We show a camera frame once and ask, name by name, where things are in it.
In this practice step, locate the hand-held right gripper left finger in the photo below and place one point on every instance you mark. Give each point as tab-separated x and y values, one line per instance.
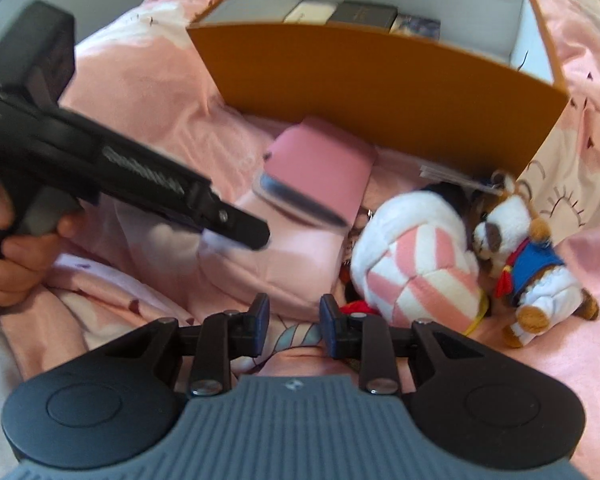
261	325

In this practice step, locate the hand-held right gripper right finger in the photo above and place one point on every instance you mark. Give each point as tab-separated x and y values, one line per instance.
328	327

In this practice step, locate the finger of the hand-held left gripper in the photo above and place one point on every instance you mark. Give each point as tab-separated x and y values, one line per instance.
240	225
300	202

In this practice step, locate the crocheted potted flower toy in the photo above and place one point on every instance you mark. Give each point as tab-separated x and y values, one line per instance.
360	307

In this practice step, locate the pink pouch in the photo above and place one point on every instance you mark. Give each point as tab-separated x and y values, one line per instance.
325	170

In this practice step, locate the pink white striped plush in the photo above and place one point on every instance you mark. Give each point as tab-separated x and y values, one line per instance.
410	270

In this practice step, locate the orange cardboard box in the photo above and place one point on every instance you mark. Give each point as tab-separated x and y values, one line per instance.
380	85

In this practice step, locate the yellow tape measure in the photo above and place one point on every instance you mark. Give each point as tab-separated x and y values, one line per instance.
481	310

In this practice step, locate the white box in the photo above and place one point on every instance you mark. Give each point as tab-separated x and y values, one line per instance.
310	12

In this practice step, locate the black gift box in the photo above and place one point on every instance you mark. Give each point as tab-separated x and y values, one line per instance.
362	14

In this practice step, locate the small printed card box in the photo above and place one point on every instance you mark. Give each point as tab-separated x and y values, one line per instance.
415	25

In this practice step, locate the person's left hand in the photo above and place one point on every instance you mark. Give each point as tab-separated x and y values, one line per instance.
20	265

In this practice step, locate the pink printed blanket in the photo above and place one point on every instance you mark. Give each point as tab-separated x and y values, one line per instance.
155	110

